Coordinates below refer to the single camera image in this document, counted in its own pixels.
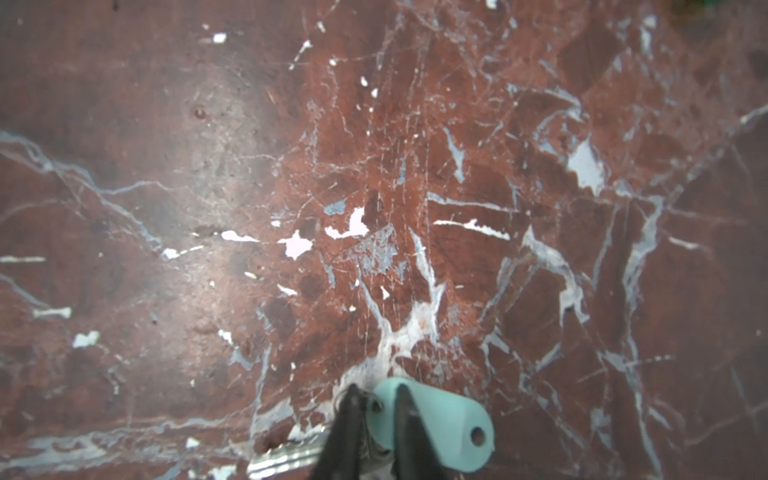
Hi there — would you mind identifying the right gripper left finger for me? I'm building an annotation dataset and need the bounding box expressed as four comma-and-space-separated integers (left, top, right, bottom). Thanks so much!
309, 384, 366, 480

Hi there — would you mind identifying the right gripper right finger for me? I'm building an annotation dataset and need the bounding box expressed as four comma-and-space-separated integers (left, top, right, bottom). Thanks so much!
393, 384, 449, 480

